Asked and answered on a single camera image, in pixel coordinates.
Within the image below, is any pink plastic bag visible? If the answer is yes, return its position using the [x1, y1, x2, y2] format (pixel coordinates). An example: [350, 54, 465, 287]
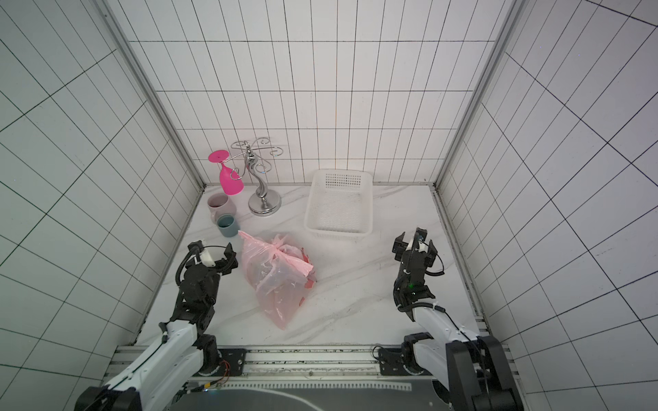
[238, 231, 317, 330]

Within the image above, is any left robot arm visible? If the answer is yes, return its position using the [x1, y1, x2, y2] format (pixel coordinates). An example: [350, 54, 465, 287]
[75, 241, 238, 410]

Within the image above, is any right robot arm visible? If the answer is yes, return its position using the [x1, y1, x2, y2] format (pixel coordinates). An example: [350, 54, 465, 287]
[392, 228, 524, 410]

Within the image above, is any teal small cup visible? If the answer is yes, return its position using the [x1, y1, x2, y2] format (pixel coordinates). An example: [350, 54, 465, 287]
[216, 214, 240, 238]

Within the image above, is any pink ceramic mug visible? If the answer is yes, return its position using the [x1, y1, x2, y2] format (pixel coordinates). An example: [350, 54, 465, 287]
[207, 193, 236, 225]

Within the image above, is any silver glass holder stand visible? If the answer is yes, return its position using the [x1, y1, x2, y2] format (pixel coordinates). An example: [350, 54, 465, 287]
[230, 137, 284, 217]

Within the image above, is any magenta wine glass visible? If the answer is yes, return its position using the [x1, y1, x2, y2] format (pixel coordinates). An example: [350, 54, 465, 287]
[208, 150, 244, 196]

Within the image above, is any white plastic basket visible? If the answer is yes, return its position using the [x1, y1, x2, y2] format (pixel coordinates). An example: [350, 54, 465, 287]
[304, 170, 374, 238]

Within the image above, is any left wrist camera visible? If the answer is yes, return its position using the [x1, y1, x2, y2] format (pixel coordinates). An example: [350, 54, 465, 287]
[199, 247, 226, 267]

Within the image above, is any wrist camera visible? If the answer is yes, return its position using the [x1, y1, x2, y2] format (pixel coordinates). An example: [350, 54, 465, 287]
[407, 228, 428, 253]
[199, 247, 226, 267]

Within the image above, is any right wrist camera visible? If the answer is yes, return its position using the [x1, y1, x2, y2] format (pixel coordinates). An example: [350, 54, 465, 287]
[407, 228, 428, 253]

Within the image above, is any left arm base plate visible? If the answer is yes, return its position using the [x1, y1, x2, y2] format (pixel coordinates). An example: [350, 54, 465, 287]
[197, 349, 248, 379]

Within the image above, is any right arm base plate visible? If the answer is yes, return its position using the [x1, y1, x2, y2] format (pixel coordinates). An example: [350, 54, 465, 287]
[372, 346, 428, 377]

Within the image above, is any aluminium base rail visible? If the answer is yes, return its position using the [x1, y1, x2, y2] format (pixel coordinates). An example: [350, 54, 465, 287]
[105, 342, 517, 384]

